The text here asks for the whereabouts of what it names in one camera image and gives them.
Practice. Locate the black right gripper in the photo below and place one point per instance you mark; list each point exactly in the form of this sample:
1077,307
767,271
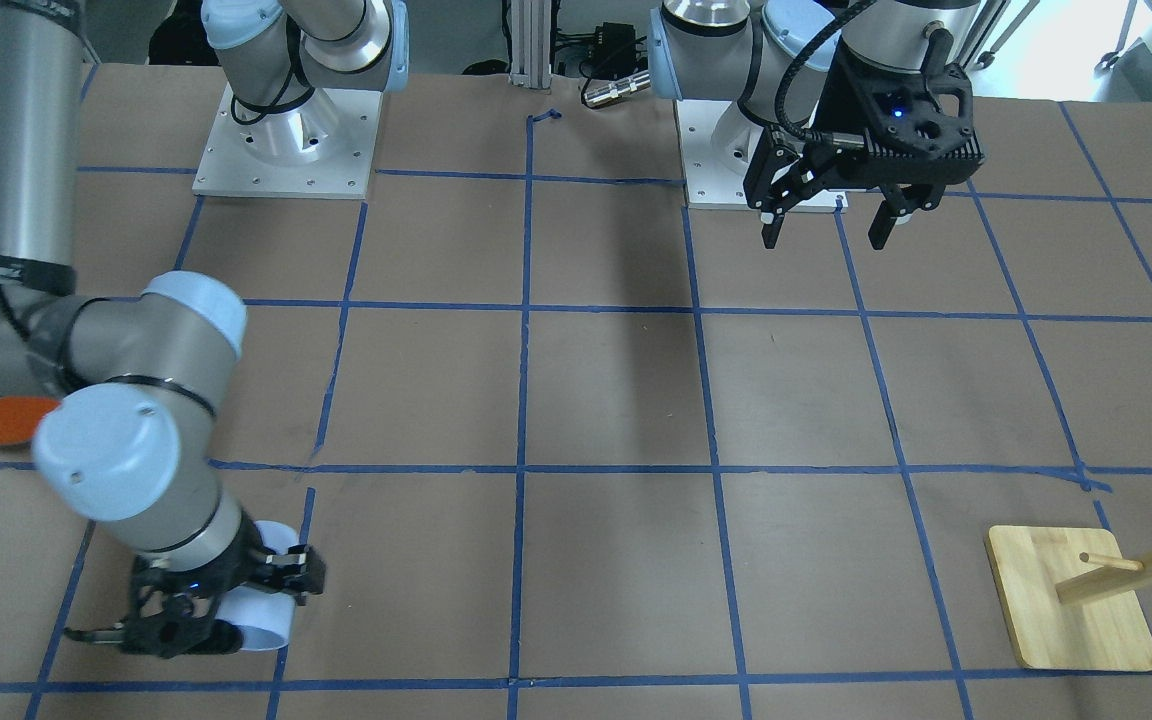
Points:
229,574

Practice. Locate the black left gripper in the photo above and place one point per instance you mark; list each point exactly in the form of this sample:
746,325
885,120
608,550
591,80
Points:
851,105

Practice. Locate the white paper cup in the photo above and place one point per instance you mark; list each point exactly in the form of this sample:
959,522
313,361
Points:
263,620

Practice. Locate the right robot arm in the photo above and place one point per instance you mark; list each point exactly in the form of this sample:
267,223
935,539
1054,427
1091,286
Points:
139,383

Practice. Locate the wooden cup rack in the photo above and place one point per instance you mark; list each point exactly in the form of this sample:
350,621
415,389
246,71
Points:
1068,598

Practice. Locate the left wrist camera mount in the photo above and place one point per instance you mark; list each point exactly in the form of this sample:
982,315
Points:
915,128

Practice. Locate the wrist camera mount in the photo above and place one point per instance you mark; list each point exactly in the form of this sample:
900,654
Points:
915,128
166,625

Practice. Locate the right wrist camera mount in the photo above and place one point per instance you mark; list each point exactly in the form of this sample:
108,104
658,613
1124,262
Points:
166,625

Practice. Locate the aluminium frame post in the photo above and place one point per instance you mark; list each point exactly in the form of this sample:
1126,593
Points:
531,36

